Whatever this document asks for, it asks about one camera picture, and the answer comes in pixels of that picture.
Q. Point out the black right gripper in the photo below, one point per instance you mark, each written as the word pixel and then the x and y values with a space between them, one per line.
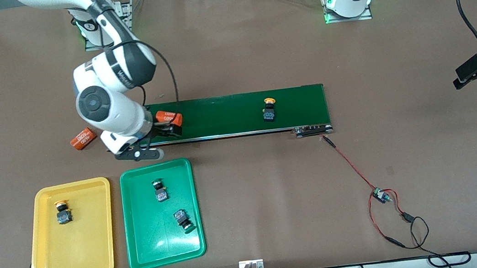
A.
pixel 158 129

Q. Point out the orange cylinder battery cell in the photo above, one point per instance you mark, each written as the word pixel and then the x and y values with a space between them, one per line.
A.
pixel 83 138
pixel 169 117

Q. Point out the green push button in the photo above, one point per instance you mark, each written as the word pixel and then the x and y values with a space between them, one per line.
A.
pixel 184 219
pixel 161 194

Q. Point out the yellow push button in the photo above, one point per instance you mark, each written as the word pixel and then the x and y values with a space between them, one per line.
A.
pixel 64 216
pixel 270 113

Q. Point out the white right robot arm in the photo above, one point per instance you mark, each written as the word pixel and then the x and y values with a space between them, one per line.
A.
pixel 105 105

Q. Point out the green conveyor belt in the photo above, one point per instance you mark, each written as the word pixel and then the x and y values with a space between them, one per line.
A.
pixel 227 114

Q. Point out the green plastic tray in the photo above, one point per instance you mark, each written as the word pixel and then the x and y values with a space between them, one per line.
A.
pixel 151 238

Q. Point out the yellow plastic tray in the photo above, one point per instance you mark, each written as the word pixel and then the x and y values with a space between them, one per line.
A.
pixel 83 251

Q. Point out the small speed controller board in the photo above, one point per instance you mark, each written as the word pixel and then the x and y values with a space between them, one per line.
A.
pixel 380 195

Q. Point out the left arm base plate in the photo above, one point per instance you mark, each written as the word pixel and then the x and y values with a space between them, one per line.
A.
pixel 350 19

